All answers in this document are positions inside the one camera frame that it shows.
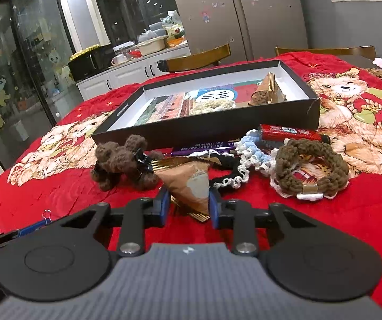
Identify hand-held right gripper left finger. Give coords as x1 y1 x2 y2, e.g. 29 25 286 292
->
59 187 172 257

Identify brown crochet bear hair claw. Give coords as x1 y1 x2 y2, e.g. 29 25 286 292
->
90 134 164 193

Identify wooden chair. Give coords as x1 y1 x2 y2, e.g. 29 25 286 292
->
274 45 377 59
158 43 232 73

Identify blue binder clip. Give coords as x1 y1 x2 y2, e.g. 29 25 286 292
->
17 209 54 238

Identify purple flat packet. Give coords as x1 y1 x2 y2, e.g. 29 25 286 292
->
171 141 241 157

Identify printed picture card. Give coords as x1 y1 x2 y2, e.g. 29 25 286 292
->
134 80 271 126

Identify silver refrigerator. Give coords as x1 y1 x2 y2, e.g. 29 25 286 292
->
166 0 310 65

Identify brown triangular snack packet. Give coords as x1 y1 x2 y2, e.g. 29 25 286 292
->
153 159 212 223
247 72 289 107

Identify white kitchen cabinet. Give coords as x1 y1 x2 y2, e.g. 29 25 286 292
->
76 45 192 102

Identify pile of packaged foods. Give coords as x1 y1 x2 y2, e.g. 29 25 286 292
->
159 9 188 48

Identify red lighter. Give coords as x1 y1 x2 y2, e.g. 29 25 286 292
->
259 124 331 144

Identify red bear printed blanket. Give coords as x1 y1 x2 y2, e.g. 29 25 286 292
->
0 51 382 314

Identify beige plastic basin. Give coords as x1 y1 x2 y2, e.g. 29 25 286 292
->
137 36 167 57

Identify glass sliding door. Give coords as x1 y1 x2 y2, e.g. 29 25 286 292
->
0 0 79 171

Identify blue white crochet scrunchie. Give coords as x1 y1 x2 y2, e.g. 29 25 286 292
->
235 129 279 178

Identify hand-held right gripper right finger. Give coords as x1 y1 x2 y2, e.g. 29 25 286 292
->
208 190 320 257

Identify white lace scrunchie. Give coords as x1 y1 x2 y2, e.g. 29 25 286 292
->
270 160 345 202

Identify brown crochet scrunchie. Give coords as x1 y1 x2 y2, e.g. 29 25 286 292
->
274 138 350 198

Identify black microwave oven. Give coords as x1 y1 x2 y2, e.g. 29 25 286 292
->
67 45 117 82

